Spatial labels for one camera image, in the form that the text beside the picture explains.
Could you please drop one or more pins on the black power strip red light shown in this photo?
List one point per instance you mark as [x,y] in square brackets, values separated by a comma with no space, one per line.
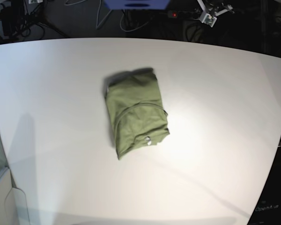
[176,14]

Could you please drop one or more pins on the white bin at left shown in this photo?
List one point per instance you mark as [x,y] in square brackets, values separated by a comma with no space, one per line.
[13,204]

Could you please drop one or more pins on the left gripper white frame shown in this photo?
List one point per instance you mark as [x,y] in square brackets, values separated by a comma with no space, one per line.
[212,9]

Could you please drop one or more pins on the black OpenArm labelled box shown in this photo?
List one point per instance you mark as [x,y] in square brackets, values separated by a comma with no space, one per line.
[268,208]

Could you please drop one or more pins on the green T-shirt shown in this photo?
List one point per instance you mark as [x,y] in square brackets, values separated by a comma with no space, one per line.
[135,108]

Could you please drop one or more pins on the blue box overhead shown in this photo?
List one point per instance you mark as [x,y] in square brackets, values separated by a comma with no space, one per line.
[137,4]

